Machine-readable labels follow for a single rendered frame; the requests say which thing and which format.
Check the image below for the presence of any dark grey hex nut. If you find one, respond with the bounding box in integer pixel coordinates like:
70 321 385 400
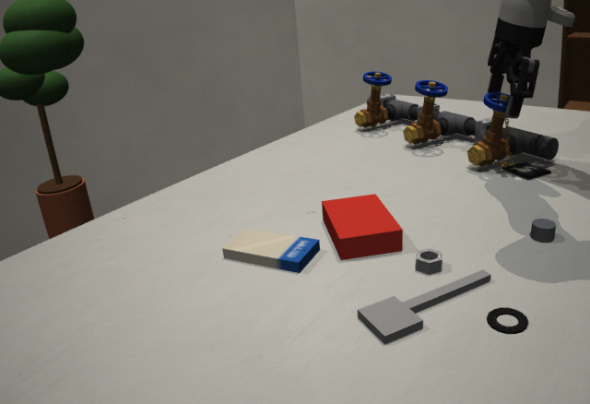
416 248 443 275

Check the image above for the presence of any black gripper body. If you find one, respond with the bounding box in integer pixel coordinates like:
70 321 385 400
495 18 546 77

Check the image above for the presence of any red box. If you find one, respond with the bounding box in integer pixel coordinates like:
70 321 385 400
322 194 403 260

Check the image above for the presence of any black rubber washer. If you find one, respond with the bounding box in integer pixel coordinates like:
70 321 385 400
487 308 528 334

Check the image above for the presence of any dark grey short cylinder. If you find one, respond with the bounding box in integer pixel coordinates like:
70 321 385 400
531 219 556 243

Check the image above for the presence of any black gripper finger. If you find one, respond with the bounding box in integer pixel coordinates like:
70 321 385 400
504 53 539 119
488 36 506 93

